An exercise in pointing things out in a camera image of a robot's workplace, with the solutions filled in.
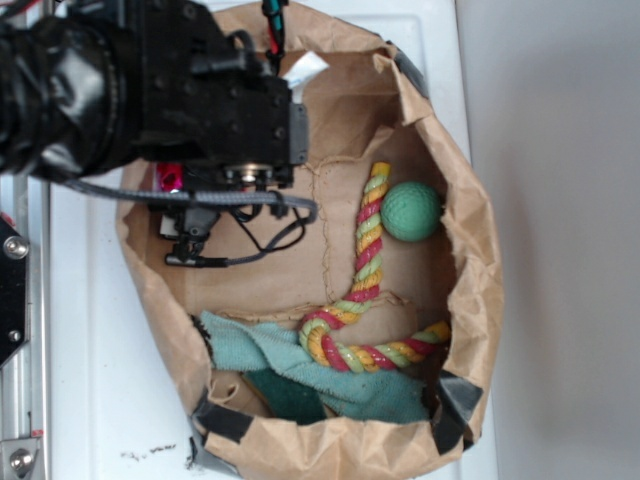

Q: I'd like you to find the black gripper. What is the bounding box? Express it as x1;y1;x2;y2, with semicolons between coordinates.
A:
133;1;308;188

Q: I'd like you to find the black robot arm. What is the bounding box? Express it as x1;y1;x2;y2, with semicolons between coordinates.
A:
1;1;308;187

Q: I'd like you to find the brown paper bag bin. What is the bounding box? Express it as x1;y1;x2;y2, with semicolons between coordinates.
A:
116;3;504;479

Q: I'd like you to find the green textured ball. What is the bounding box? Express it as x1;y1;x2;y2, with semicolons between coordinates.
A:
381;182;442;242

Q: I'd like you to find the teal cloth towel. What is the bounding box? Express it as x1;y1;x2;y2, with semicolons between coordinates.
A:
200;311;429;424

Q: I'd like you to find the white tray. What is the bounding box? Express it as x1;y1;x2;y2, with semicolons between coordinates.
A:
45;1;469;479

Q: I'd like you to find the white ribbon cable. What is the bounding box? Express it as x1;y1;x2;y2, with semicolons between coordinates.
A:
283;50;330;91

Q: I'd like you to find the red black wire bundle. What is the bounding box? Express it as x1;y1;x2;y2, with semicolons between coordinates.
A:
259;0;291;76

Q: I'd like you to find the grey braided cable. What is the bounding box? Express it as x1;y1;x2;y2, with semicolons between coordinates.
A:
62;177;319;269

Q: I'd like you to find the multicolour twisted rope toy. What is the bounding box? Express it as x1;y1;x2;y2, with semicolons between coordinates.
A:
299;162;451;374

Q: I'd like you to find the black metal bracket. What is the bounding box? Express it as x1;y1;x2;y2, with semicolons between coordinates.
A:
0;212;30;367

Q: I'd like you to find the aluminium frame rail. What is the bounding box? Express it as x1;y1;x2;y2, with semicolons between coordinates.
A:
1;176;51;479

